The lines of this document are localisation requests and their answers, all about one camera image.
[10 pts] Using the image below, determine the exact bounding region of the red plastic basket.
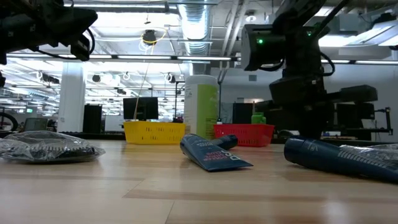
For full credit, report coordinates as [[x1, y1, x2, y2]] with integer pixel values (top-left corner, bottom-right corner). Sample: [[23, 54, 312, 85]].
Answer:
[[213, 123, 275, 147]]

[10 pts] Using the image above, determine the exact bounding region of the black monitor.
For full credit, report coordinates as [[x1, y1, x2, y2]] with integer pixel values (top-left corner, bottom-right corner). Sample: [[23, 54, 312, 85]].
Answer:
[[123, 96, 159, 121]]

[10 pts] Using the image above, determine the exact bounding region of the dark blue squeeze tube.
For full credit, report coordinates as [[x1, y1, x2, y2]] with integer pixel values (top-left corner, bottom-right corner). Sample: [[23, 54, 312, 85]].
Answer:
[[179, 134, 254, 172]]

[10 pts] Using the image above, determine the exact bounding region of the large dark blue bottle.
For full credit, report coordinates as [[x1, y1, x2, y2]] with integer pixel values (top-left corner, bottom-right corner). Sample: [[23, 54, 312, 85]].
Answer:
[[283, 136, 398, 184]]

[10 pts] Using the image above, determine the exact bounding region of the gray office chair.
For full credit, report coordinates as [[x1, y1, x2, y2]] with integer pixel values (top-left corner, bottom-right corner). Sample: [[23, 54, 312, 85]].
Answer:
[[23, 117, 49, 132]]

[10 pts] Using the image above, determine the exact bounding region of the bicycle wheel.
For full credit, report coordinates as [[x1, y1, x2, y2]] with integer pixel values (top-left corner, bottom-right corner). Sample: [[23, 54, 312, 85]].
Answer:
[[0, 111, 19, 132]]

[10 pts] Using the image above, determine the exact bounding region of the silver ventilation duct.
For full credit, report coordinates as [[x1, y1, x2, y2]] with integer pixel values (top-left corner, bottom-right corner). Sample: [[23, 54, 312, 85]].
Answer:
[[177, 0, 215, 57]]

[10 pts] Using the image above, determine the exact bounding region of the white pillar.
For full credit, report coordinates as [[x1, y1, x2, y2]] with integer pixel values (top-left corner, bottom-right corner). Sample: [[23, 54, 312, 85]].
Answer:
[[57, 62, 86, 134]]

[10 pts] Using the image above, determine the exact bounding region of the yellow plastic basket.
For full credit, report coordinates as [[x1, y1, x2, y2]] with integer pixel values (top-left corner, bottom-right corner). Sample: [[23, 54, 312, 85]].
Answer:
[[123, 120, 187, 145]]

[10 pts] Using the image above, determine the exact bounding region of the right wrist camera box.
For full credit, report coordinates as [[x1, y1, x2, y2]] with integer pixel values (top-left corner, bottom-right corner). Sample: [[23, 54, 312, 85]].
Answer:
[[241, 24, 287, 72]]

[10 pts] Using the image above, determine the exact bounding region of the black partition screen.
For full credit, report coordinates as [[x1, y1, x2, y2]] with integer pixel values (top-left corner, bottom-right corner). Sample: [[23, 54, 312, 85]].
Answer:
[[232, 102, 271, 125]]

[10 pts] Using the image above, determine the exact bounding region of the small green printed bottle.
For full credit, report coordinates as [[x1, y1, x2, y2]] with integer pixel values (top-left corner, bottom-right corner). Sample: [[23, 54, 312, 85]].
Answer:
[[251, 111, 267, 125]]

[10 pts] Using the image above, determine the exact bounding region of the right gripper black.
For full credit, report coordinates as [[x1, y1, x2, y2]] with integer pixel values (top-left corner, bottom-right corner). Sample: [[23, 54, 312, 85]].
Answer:
[[269, 76, 379, 140]]

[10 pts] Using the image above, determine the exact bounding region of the white green wipes canister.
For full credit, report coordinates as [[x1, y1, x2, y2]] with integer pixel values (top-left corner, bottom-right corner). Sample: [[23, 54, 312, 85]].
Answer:
[[183, 74, 220, 141]]

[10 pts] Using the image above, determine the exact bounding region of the long ceiling light strip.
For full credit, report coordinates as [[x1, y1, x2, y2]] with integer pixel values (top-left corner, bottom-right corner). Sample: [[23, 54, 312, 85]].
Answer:
[[6, 53, 398, 65]]

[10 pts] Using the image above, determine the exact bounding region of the black ceiling device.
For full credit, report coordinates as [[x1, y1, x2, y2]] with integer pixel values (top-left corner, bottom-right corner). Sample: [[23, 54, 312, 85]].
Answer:
[[142, 29, 158, 47]]

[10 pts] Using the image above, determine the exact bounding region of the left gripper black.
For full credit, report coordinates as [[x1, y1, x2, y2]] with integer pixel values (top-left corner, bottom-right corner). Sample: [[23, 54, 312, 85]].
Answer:
[[18, 0, 99, 62]]

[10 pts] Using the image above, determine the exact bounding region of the black cabinet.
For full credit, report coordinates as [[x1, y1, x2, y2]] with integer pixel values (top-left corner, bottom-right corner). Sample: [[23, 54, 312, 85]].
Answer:
[[83, 104, 103, 134]]

